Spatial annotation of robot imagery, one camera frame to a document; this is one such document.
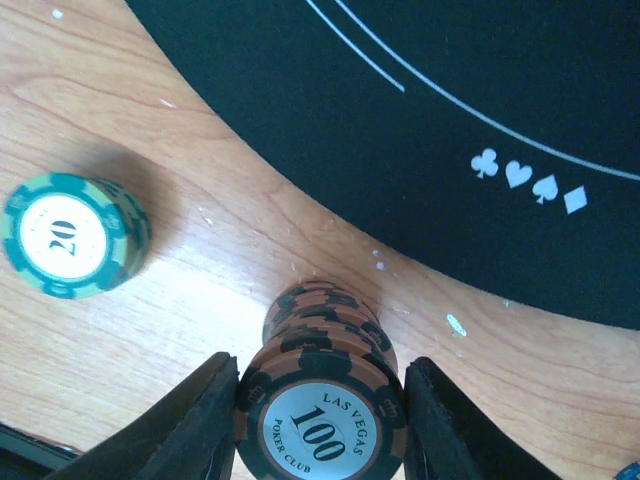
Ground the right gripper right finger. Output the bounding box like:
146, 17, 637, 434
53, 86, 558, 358
404, 357, 558, 480

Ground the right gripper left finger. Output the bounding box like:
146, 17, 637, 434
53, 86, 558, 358
47, 352, 238, 479

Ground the brown poker chip stack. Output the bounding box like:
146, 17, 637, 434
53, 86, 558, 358
234, 280, 408, 479

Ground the green poker chip stack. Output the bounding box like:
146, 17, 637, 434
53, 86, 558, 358
2, 173, 152, 300

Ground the round black poker mat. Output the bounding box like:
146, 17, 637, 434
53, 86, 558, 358
130, 1, 639, 329

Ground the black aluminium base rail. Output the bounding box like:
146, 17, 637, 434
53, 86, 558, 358
0, 424, 80, 480

